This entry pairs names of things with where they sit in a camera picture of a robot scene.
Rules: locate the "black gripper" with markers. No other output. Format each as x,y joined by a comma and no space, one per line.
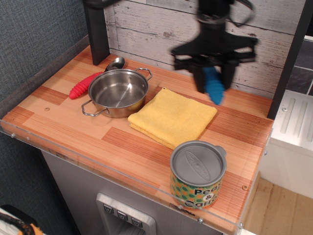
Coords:
214,46

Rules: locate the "blue handled fork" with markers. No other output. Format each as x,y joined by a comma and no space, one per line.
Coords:
213,85

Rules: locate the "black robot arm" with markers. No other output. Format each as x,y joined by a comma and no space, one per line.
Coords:
214,7

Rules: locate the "yellow folded cloth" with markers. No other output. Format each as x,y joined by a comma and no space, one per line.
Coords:
172,119

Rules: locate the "stainless steel pot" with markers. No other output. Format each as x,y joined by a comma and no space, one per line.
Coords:
117,93

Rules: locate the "peas and carrots can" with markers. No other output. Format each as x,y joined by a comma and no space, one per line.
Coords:
197,171

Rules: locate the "white toy sink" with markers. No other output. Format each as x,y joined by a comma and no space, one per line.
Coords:
288,156

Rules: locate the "grey dispenser panel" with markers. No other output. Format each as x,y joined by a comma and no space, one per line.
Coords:
121,219

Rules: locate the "orange black object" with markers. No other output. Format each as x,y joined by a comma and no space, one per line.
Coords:
15,222

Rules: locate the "dark right post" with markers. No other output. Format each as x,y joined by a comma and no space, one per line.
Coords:
300,32

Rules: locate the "dark post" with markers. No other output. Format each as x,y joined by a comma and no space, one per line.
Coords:
300,32
97,31

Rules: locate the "red handled spoon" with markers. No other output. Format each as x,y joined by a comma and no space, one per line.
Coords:
82,86

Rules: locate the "dark left post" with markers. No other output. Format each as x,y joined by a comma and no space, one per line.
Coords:
97,31

